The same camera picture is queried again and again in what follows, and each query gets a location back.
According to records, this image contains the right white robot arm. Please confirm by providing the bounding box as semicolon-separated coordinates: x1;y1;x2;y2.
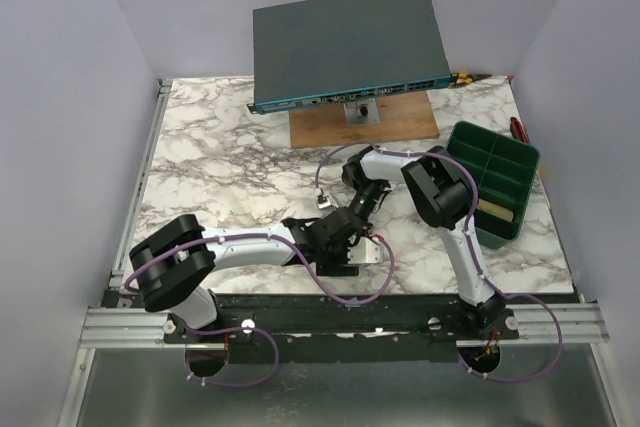
342;146;501;339

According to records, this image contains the black metal base rail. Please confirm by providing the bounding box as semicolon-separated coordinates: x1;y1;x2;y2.
164;294;519;364

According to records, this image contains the red black utility knife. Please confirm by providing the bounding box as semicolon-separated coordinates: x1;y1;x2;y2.
510;117;530;144

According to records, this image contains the aluminium frame rail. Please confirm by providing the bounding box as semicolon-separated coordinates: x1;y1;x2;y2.
57;79;173;426

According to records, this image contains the grey metal stand bracket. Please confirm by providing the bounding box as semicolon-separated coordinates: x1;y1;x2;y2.
343;99;380;126

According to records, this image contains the brown plywood board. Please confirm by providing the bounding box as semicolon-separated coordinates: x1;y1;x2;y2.
289;91;440;149

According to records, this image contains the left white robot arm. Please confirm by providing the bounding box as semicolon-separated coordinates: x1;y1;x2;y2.
129;207;384;342

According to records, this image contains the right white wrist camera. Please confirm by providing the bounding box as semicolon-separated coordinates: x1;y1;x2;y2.
316;189;334;210

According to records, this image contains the cream rolled cloth in tray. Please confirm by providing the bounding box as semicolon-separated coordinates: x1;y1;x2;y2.
478;199;515;223

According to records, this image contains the green divided plastic tray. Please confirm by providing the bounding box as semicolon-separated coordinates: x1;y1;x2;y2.
446;121;540;250

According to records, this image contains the grey network switch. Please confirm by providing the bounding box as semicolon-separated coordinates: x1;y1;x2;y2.
247;0;451;115

